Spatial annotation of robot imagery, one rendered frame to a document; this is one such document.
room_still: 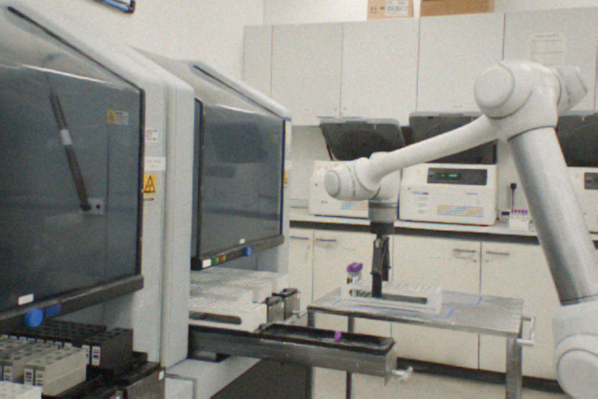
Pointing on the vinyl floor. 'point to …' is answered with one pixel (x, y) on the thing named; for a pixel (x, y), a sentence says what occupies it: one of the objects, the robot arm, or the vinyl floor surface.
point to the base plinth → (477, 374)
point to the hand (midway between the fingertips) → (380, 286)
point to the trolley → (487, 322)
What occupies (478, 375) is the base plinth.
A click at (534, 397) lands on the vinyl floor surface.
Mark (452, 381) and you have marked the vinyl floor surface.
